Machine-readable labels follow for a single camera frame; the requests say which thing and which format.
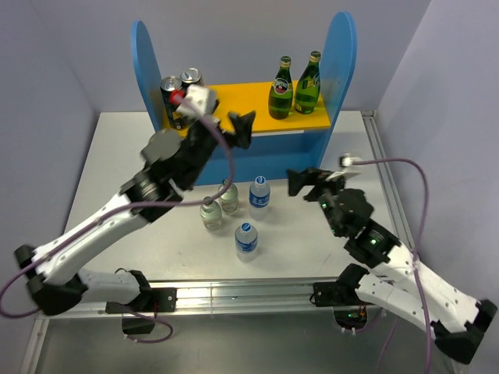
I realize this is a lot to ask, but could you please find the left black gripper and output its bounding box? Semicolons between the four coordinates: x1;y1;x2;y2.
181;101;254;189

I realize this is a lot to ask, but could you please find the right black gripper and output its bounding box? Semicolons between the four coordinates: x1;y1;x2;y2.
286;165;351;235

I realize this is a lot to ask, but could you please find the green Perrier bottle red label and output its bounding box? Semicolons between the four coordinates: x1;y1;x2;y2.
268;56;294;120

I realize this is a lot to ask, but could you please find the green Perrier bottle yellow label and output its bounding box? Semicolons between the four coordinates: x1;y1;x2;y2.
295;51;321;115

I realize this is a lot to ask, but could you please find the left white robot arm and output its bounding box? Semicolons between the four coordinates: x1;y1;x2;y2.
15;111;256;316

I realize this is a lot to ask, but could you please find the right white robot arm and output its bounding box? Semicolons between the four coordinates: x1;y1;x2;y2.
286;168;497;365

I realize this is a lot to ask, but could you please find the blue and yellow shelf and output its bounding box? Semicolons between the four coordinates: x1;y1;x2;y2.
130;10;358;189

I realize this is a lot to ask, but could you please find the rear water bottle blue label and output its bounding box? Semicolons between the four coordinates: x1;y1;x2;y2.
249;175;271;221

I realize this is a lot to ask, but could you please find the water bottle blue label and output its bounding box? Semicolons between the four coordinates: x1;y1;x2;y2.
235;222;258;263
249;175;271;221

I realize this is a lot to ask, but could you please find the rear black gold can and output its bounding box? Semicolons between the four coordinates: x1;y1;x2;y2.
180;68;204;88

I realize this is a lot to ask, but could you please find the black gold can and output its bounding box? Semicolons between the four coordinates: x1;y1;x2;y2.
180;68;204;88
160;76;190;130

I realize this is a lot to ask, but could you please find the clear Chang bottle rear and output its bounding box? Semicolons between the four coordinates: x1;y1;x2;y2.
219;184;239;214

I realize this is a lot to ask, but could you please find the clear chang bottle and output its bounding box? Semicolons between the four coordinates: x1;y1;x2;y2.
200;196;222;231
219;184;239;214

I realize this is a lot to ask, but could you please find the front black gold can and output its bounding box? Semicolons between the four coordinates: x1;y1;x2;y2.
160;76;190;130

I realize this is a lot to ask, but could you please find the front water bottle blue label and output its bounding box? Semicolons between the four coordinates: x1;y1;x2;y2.
235;222;258;263

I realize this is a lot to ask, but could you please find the clear Chang bottle front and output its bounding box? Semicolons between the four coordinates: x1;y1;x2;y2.
200;196;222;231

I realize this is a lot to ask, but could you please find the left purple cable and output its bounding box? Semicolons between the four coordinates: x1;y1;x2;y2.
0;97;236;344

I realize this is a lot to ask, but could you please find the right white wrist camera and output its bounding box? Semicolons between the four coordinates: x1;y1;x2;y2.
325;153;363;182

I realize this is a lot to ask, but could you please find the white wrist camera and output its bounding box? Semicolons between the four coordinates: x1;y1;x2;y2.
325;153;363;182
168;85;218;119

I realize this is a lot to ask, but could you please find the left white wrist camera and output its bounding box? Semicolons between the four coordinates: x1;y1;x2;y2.
168;85;218;119

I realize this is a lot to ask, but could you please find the aluminium side rail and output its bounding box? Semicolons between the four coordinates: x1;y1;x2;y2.
361;111;414;247

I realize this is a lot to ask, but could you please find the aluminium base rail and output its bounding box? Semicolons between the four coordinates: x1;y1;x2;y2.
34;278;430;316

